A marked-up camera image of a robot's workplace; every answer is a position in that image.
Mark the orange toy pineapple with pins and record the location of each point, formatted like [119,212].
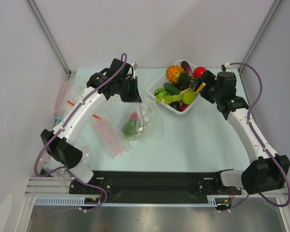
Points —
[175,74]

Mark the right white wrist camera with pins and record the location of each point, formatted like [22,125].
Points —
[226,67]

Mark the green toy apple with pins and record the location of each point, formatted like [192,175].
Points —
[188,97]

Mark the clear white-dotted zip bag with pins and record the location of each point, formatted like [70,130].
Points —
[149,119]

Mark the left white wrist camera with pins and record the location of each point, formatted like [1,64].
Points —
[134,66]

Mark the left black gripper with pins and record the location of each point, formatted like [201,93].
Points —
[134,96]

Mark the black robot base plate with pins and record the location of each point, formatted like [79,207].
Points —
[155,187]

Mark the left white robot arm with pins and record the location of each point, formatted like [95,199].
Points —
[59,142]

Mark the red toy apple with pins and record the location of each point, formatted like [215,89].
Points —
[198,72]

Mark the green toy bell pepper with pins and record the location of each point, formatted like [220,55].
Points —
[129,127]

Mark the right aluminium frame post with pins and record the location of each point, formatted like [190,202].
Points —
[274,8]

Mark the white slotted cable duct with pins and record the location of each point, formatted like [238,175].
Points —
[89,202]

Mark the clear bag red dots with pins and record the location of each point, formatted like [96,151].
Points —
[111,138]

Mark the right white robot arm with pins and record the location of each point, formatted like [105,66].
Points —
[267,170]

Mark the clear bag pink dots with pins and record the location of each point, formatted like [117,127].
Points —
[87,158]

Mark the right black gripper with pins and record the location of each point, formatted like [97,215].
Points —
[206,83]

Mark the purple toy eggplant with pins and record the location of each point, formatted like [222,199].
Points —
[185,65]

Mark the dark purple toy grapes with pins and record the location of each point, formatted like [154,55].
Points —
[182,85]

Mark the dark green toy cucumber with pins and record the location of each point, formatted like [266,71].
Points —
[171,89]

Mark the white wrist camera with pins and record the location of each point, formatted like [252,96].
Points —
[226,67]
[134,66]

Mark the red toy chili pepper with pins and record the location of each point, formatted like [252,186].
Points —
[183,107]

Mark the left aluminium frame post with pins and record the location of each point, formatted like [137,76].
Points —
[32,5]

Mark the aluminium frame post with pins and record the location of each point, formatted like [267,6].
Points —
[32,5]
[274,8]

